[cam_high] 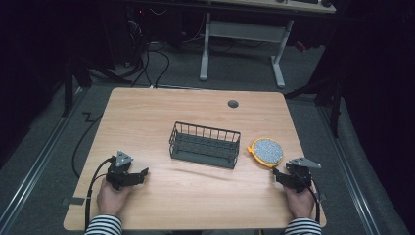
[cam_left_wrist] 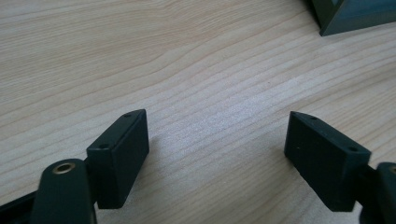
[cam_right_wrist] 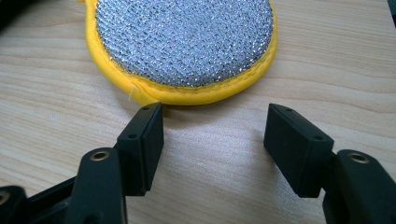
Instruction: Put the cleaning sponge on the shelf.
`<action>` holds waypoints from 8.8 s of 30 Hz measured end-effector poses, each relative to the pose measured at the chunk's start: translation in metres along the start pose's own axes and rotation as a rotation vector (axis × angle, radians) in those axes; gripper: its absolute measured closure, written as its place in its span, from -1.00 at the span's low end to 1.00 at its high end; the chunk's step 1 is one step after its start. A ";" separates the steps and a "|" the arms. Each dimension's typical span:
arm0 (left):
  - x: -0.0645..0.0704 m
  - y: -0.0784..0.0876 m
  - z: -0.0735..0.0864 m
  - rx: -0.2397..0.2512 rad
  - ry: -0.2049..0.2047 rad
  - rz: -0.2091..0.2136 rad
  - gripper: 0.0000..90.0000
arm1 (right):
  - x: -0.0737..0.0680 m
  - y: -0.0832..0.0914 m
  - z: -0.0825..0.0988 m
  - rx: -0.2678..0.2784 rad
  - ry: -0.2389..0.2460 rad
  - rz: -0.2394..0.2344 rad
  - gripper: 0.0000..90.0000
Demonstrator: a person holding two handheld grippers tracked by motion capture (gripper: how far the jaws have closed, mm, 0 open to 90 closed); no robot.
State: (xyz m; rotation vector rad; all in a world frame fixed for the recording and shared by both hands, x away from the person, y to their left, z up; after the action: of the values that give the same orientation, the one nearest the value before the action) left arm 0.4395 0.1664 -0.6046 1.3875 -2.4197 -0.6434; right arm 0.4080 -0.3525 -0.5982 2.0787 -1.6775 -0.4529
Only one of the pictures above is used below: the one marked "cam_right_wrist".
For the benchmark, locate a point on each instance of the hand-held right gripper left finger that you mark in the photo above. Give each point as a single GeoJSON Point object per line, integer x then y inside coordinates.
{"type": "Point", "coordinates": [140, 155]}

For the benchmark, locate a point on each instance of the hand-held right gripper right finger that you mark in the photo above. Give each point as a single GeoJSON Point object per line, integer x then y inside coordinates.
{"type": "Point", "coordinates": [299, 155]}

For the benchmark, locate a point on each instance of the yellow silver scouring pad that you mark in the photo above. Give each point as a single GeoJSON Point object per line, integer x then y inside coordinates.
{"type": "Point", "coordinates": [183, 49]}

